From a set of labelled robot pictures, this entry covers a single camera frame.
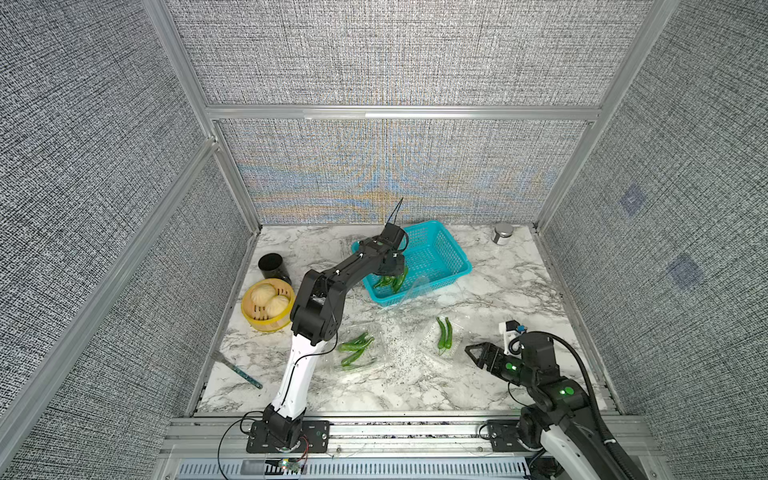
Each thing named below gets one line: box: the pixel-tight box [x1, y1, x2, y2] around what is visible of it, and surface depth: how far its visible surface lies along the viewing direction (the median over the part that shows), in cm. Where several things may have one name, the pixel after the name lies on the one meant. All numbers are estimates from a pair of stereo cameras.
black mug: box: [258, 252, 292, 286], surface depth 99 cm
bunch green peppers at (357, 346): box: [338, 332, 375, 367], surface depth 88 cm
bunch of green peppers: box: [436, 317, 453, 350], surface depth 92 cm
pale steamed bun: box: [251, 284, 276, 307], surface depth 95 cm
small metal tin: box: [491, 222, 514, 246], surface depth 116 cm
